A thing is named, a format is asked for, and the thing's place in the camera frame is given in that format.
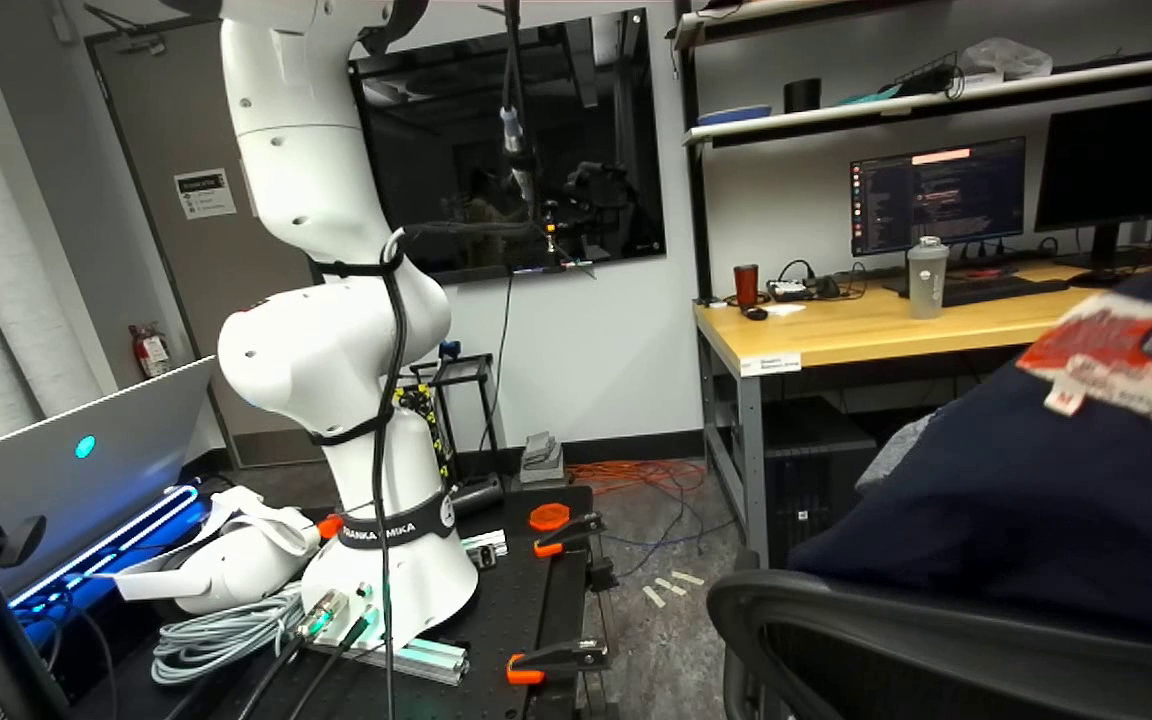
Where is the navy blue coat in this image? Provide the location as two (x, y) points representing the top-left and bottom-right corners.
(784, 230), (1152, 638)

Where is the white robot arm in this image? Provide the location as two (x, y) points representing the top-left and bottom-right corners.
(216, 0), (480, 644)

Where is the dark mesh office chair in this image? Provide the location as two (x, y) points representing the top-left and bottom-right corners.
(707, 570), (1152, 720)

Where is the orange clamp near base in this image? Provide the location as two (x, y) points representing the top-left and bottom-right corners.
(527, 502), (603, 562)

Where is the red cup on desk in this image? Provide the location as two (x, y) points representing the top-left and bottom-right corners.
(732, 265), (759, 309)

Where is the wooden workbench with grey legs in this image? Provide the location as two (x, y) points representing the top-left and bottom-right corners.
(693, 290), (1082, 565)

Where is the orange clamp front edge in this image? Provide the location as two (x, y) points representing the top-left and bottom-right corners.
(502, 638), (613, 690)

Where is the clear plastic shaker bottle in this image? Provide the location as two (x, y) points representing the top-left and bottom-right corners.
(907, 238), (947, 318)

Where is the white vr headset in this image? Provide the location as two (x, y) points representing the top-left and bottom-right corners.
(115, 487), (319, 616)

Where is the grey door with notices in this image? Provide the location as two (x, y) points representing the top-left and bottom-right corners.
(84, 6), (332, 471)

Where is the lit computer monitor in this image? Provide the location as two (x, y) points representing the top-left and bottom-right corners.
(848, 136), (1029, 255)

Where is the red fire extinguisher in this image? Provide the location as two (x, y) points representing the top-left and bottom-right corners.
(131, 325), (171, 381)

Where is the silver open laptop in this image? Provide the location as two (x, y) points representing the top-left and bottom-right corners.
(0, 358), (216, 584)

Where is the dark monitor right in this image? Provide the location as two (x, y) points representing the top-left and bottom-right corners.
(1034, 99), (1152, 268)

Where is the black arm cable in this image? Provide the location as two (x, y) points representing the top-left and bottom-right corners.
(306, 226), (419, 720)

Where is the wall mounted black tv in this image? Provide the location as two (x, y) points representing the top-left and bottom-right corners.
(347, 8), (664, 285)

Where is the wall shelf with items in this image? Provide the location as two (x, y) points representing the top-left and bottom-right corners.
(672, 0), (1152, 150)

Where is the coiled grey cable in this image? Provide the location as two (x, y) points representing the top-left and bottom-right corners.
(148, 593), (306, 692)

